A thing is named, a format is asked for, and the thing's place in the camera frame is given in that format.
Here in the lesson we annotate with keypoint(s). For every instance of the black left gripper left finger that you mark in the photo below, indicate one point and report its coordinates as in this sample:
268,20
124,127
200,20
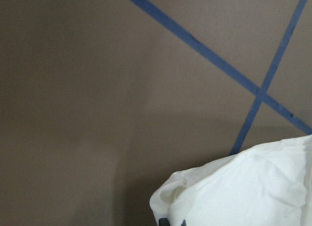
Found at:
163,222

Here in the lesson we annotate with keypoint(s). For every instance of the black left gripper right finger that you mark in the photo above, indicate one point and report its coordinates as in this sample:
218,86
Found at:
184,223

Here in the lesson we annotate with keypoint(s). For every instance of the white long-sleeve printed shirt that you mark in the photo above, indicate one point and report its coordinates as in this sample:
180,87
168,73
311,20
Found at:
269,184

